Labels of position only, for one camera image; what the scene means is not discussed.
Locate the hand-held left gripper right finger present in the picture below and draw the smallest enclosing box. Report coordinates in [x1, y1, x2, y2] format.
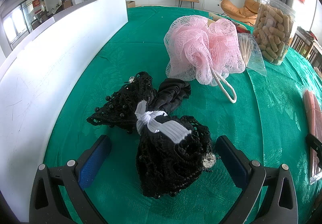
[216, 135, 298, 224]

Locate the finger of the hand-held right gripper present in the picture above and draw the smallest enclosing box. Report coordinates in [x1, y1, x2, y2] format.
[305, 134, 322, 164]

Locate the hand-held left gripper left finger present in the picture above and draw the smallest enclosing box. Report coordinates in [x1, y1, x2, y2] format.
[29, 134, 112, 224]

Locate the pink plastic bag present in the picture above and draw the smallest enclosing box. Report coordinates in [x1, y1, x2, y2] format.
[302, 88, 322, 184]

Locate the black lace bundle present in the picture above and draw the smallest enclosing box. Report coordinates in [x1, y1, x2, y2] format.
[86, 71, 217, 199]

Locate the black satin cloth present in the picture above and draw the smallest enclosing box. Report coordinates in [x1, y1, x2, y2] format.
[151, 78, 192, 114]

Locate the white partition board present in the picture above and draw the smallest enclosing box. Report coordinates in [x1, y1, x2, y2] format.
[0, 0, 129, 223]

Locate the pink mesh bath pouf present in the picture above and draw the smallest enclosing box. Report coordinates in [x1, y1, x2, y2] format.
[163, 15, 246, 103]

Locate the green tablecloth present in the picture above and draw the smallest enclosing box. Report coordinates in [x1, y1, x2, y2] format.
[44, 6, 322, 224]

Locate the dark wooden slatted chair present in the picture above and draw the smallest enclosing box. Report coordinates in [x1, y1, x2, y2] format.
[289, 27, 322, 66]

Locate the clear toothpick bag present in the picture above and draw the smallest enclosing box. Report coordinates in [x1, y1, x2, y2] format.
[236, 33, 267, 76]

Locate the clear snack jar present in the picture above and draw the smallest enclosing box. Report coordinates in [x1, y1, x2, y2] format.
[252, 0, 297, 66]

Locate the orange lounge chair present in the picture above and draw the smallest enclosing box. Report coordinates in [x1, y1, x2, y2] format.
[221, 0, 260, 26]

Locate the glass balcony door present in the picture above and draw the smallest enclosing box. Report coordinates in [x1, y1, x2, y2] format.
[1, 0, 46, 51]

